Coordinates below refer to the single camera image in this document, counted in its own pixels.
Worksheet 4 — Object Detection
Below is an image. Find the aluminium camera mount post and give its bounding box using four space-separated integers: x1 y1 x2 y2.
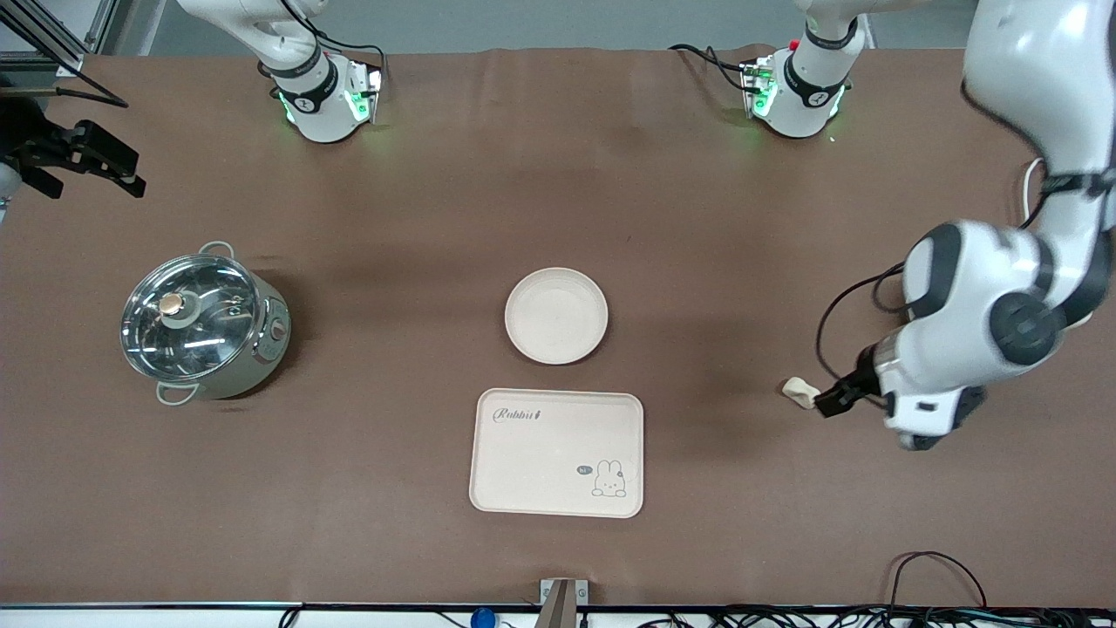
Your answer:
539 578 589 628

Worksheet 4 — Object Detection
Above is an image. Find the black base cable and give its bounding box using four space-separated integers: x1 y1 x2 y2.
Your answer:
277 0 388 85
668 43 754 92

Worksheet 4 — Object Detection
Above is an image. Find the black cable bundle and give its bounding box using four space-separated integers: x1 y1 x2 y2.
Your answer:
632 605 1116 628

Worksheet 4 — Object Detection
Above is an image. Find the aluminium frame profile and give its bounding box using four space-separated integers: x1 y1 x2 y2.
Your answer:
0 0 119 85

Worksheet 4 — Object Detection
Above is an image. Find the round cream plate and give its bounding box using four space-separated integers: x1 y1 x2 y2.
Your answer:
505 267 609 366

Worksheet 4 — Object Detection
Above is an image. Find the black looped cable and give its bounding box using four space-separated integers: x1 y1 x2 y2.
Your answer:
885 550 989 611

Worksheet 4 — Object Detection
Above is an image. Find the brown table mat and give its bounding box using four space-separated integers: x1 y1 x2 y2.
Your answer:
0 45 1116 610

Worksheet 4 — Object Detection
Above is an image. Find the steel electric cooking pot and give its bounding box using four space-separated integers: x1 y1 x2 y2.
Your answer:
120 242 293 407

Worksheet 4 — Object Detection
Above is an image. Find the glass pot lid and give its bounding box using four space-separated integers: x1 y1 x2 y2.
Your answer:
120 254 262 383

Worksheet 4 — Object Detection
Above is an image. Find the black left base cable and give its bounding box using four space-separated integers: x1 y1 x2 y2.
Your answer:
668 43 754 92

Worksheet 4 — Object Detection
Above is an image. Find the cream rabbit print tray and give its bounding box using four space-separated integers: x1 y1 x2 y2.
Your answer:
469 388 644 519

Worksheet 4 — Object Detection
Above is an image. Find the black right base cable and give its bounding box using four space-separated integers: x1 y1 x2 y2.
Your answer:
277 0 388 85

